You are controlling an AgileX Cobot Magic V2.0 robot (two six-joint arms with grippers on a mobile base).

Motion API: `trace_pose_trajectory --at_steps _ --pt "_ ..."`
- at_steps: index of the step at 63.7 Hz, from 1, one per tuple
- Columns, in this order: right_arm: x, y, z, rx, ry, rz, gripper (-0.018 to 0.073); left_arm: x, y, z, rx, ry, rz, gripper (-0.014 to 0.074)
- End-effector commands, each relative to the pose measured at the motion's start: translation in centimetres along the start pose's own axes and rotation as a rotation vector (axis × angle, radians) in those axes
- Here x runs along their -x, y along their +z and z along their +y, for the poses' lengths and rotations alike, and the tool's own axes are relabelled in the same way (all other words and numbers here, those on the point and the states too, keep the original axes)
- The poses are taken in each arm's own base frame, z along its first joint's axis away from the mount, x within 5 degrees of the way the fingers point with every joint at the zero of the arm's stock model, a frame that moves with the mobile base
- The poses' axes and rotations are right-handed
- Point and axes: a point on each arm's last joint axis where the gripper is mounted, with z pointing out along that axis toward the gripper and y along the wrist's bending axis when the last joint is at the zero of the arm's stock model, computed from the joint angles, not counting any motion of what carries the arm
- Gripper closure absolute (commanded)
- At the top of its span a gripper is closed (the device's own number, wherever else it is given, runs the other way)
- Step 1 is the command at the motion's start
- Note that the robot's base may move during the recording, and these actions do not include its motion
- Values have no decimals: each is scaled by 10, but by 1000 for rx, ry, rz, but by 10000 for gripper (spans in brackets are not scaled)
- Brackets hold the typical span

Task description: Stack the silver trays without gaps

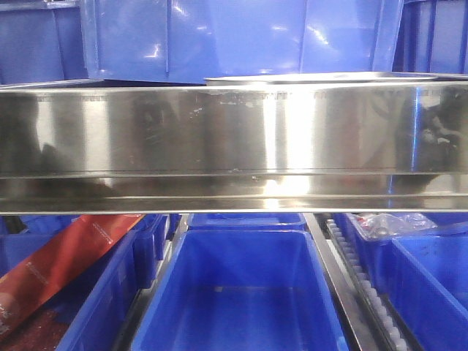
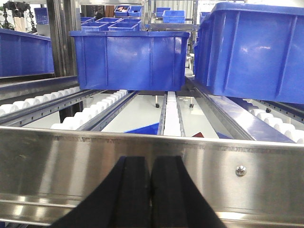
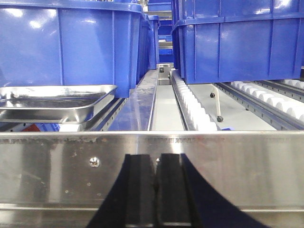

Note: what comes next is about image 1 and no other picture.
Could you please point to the red paper package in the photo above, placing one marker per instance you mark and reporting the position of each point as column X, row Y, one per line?
column 37, row 278

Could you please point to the blue lower centre bin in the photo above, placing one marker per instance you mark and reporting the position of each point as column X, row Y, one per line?
column 242, row 290

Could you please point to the blue lower left bin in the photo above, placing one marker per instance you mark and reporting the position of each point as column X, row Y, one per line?
column 88, row 313

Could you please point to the blue upper right bin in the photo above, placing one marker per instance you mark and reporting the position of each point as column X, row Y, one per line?
column 432, row 37

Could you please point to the clear plastic bag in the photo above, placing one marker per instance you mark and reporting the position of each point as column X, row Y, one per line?
column 384, row 225

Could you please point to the stainless steel shelf rail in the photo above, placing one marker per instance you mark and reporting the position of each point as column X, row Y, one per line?
column 97, row 147

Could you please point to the blue upper left bin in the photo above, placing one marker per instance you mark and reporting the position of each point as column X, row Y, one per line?
column 41, row 41

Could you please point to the blue lower right bin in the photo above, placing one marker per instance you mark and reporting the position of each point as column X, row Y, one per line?
column 423, row 274

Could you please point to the blue rear centre bin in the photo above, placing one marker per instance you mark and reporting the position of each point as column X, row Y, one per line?
column 247, row 221

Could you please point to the large blue upper bin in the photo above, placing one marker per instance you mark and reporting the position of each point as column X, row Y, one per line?
column 189, row 41

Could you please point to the white roller track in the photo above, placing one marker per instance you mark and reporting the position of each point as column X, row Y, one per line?
column 373, row 303

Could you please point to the silver metal tray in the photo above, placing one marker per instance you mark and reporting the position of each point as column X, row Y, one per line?
column 326, row 77

